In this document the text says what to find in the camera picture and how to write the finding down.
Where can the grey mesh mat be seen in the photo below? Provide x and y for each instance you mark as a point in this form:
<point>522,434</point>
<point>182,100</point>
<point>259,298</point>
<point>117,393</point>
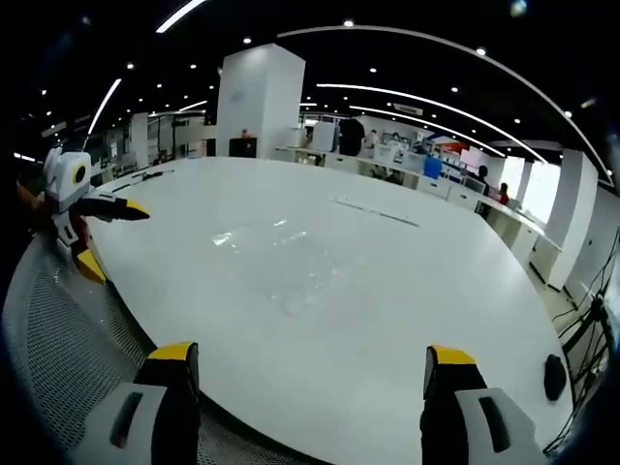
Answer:
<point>63,339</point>

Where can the white square pillar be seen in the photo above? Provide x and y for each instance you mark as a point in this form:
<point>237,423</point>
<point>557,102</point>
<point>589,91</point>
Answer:
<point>261,102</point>

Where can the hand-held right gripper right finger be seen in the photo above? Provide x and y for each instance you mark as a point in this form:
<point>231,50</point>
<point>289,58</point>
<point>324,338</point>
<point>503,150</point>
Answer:
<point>465,421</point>

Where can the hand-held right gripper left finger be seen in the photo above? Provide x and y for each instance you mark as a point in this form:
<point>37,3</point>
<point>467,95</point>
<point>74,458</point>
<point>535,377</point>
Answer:
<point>145,416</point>

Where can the thin grey strip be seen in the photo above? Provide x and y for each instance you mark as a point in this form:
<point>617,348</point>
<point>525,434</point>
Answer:
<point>373,210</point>

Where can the clear food packaging bag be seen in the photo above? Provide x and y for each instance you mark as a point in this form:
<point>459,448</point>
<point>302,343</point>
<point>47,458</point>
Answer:
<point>315,281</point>
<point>257,235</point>

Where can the blue box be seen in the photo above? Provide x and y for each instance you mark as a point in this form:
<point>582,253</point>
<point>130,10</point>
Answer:
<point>432,167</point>

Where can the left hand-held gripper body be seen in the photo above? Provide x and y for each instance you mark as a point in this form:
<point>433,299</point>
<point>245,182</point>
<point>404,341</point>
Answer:
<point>65,194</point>

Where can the black round object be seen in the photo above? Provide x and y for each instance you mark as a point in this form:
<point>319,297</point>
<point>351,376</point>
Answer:
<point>555,378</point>

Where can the black cabinet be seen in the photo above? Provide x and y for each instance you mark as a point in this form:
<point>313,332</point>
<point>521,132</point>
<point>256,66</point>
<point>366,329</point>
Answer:
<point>242,146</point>

